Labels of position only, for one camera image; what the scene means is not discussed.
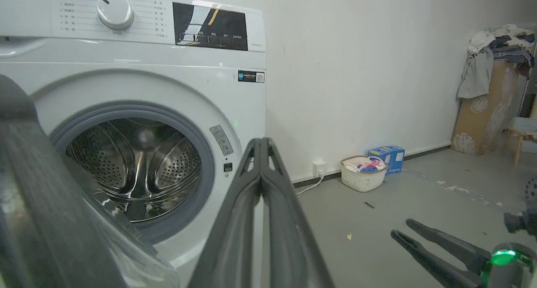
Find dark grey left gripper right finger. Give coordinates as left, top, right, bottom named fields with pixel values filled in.
left=261, top=138, right=335, bottom=288

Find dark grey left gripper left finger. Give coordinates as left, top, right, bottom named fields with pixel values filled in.
left=188, top=138, right=263, bottom=288

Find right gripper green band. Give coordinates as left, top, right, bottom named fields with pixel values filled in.
left=391, top=219, right=537, bottom=288

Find dark round washing machine door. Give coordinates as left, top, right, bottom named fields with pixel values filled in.
left=0, top=74, right=181, bottom=288

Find grey rubber door gasket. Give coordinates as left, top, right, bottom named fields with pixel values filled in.
left=49, top=104, right=216, bottom=244

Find white front-load washing machine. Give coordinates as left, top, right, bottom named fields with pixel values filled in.
left=0, top=0, right=267, bottom=288

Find white woven laundry basket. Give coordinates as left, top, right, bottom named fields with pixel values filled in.
left=341, top=156, right=388, bottom=192

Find stainless steel perforated drum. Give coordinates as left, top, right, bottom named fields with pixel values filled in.
left=65, top=118, right=202, bottom=222

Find grey warning label sticker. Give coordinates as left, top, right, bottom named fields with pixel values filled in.
left=209, top=125, right=234, bottom=156

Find black baseboard strip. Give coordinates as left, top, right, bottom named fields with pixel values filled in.
left=292, top=143, right=452, bottom=184

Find grey perforated round wheel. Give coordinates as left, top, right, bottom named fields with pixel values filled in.
left=525, top=177, right=537, bottom=203

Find blue cardboard box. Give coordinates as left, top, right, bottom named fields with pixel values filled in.
left=368, top=145, right=406, bottom=174

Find colourful clothes in basket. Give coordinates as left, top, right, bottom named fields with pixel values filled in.
left=345, top=158, right=386, bottom=174

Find wooden chair with cushion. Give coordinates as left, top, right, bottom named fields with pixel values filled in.
left=503, top=117, right=537, bottom=167

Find brown patterned cardboard box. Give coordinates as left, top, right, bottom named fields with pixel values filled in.
left=451, top=60, right=519, bottom=156

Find black and white label sticker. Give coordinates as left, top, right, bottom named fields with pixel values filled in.
left=238, top=70, right=265, bottom=83

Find pile of mixed clothes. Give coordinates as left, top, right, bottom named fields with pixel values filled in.
left=457, top=24, right=537, bottom=99

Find black glossy display panel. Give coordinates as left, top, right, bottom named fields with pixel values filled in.
left=172, top=2, right=248, bottom=51

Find white round program knob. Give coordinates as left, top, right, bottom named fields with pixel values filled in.
left=96, top=0, right=135, bottom=31

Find white power cable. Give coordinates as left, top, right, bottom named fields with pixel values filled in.
left=296, top=173, right=325, bottom=195

